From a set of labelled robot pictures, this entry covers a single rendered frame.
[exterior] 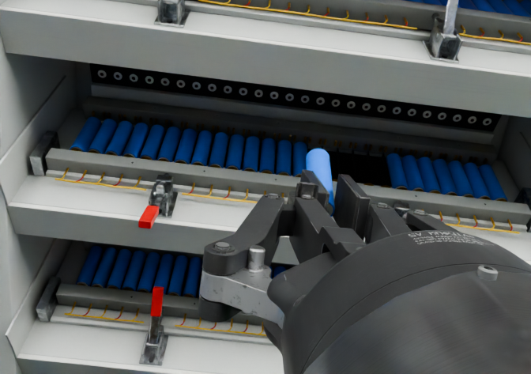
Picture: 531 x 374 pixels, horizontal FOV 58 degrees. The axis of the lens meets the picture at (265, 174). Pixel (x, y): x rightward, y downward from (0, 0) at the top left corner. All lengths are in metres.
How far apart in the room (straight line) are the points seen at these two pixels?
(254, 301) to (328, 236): 0.04
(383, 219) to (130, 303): 0.47
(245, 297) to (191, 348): 0.49
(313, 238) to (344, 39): 0.32
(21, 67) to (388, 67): 0.38
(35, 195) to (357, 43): 0.38
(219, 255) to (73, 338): 0.52
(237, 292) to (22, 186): 0.45
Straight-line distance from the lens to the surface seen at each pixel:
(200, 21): 0.49
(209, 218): 0.53
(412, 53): 0.50
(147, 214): 0.47
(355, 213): 0.26
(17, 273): 0.63
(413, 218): 0.25
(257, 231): 0.19
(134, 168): 0.55
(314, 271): 0.16
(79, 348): 0.66
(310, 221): 0.21
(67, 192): 0.57
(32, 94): 0.60
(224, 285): 0.16
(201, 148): 0.59
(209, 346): 0.65
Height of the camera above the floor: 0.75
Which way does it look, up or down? 19 degrees down
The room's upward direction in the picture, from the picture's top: 7 degrees clockwise
